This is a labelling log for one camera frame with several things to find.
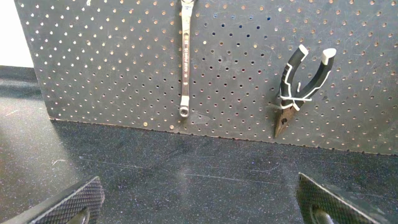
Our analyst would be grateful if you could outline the black and white pliers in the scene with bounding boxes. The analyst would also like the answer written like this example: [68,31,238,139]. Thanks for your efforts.
[273,44,338,139]

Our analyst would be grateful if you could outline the wrench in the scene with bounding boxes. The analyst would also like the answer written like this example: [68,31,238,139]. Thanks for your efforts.
[178,0,198,119]

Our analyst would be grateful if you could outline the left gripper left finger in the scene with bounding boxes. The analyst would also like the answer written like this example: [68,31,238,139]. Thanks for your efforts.
[0,175,106,224]

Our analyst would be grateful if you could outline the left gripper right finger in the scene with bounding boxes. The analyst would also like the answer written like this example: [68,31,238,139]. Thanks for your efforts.
[295,172,390,224]

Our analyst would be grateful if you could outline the black pegboard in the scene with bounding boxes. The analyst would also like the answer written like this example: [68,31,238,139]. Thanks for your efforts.
[13,0,398,156]

